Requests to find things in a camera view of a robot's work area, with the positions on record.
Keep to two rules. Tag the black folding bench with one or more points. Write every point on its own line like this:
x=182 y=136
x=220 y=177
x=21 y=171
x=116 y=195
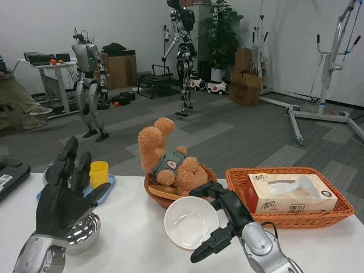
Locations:
x=153 y=82

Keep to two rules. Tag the tissue box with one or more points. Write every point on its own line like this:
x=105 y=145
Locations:
x=284 y=199

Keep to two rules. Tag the slim white stand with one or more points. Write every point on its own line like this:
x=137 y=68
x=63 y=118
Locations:
x=259 y=51

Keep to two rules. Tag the white gantry stand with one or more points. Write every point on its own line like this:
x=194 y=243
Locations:
x=327 y=65

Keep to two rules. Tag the orange wooden plate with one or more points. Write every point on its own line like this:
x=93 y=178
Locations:
x=162 y=191

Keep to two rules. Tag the brown teddy bear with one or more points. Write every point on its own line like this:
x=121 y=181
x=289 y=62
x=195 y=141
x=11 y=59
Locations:
x=156 y=148

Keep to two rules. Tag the black cloth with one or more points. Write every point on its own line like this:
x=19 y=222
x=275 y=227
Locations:
x=113 y=47

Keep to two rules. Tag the open cardboard box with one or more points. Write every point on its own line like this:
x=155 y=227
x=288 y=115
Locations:
x=244 y=91

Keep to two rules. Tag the white standing desk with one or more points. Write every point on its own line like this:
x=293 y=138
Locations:
x=59 y=82

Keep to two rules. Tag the white toy car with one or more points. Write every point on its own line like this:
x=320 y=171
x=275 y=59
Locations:
x=197 y=83
x=216 y=88

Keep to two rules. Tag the tall cardboard box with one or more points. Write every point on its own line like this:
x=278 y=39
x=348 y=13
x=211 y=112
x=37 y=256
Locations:
x=243 y=59

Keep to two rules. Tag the yellow plastic cup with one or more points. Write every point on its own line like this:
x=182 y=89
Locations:
x=99 y=175

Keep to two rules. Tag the grey small bowl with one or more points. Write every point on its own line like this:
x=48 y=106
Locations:
x=48 y=175

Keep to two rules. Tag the black desk equipment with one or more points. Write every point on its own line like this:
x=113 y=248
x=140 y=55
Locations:
x=39 y=58

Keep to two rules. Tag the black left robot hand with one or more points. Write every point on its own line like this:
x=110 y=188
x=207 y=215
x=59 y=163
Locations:
x=57 y=202

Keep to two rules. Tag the seated person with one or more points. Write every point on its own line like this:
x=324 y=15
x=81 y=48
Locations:
x=17 y=96

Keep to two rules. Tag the rectangular wicker basket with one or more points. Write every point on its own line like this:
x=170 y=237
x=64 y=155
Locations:
x=341 y=204

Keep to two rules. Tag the black floor case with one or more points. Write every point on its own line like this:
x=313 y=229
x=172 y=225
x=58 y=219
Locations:
x=123 y=98

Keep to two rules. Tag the black equipment case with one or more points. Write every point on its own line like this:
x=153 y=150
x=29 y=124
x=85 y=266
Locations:
x=11 y=176

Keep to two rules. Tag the silver humanoid robot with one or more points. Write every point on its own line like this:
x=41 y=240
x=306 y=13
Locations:
x=85 y=57

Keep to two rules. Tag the large brown cardboard box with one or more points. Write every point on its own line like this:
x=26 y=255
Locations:
x=119 y=71

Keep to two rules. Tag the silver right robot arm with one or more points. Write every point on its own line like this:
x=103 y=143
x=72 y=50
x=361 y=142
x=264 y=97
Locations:
x=261 y=247

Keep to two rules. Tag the light blue plastic tray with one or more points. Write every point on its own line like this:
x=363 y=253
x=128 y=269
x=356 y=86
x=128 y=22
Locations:
x=111 y=182

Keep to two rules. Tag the green potted plant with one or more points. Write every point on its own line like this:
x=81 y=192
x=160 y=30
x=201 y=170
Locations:
x=221 y=37

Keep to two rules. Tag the black humanoid robot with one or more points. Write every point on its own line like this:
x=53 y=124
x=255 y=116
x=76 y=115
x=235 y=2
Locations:
x=185 y=57

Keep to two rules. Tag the white and orange plastic bowl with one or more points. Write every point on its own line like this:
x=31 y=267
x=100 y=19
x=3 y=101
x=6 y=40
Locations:
x=190 y=221

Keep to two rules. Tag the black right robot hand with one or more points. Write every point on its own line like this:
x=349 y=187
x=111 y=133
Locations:
x=236 y=207

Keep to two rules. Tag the round wicker basket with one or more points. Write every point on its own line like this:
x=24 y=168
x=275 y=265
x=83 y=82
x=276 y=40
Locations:
x=209 y=175

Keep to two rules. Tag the shiny steel bowl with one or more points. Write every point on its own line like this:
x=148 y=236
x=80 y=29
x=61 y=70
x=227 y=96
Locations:
x=84 y=233

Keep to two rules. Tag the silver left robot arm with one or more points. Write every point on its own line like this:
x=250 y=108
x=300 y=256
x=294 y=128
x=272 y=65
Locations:
x=37 y=253

